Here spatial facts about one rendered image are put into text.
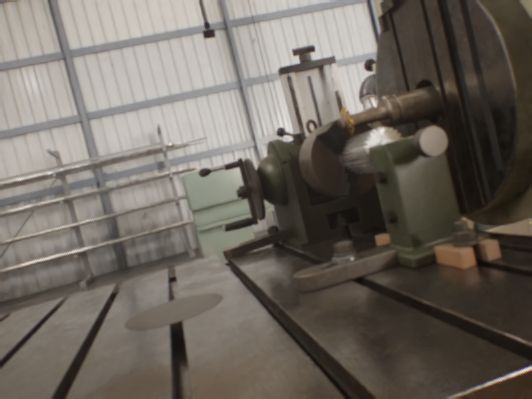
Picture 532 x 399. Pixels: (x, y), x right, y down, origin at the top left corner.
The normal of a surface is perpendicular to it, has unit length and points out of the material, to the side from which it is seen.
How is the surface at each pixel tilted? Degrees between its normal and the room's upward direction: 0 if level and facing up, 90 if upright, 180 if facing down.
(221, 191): 90
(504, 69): 90
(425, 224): 90
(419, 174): 90
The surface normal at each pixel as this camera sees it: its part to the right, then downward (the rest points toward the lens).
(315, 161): 0.19, 0.00
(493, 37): -0.95, 0.25
